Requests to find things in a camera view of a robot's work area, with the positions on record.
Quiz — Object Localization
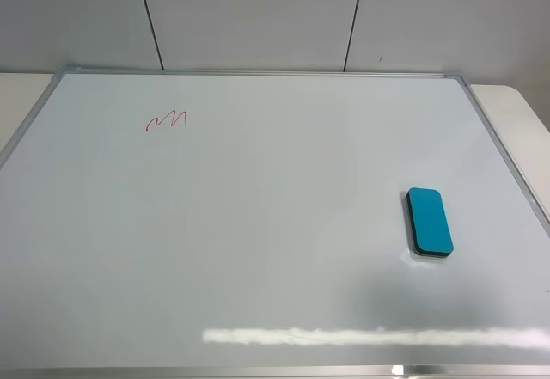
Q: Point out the teal whiteboard eraser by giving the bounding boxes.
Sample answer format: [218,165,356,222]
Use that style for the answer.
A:
[406,187,454,257]

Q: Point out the red marker scribble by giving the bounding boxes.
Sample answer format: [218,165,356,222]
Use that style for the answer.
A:
[145,110,187,132]

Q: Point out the white aluminium-framed whiteboard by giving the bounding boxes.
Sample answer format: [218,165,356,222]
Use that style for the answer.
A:
[1,69,549,378]

